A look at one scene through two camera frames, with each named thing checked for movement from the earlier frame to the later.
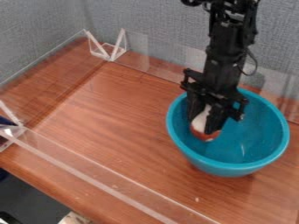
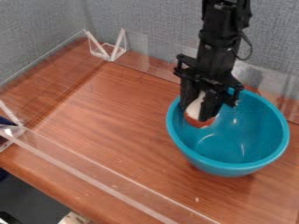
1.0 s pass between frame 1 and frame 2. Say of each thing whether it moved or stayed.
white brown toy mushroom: moved
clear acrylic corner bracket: stayed
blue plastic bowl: stayed
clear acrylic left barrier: stayed
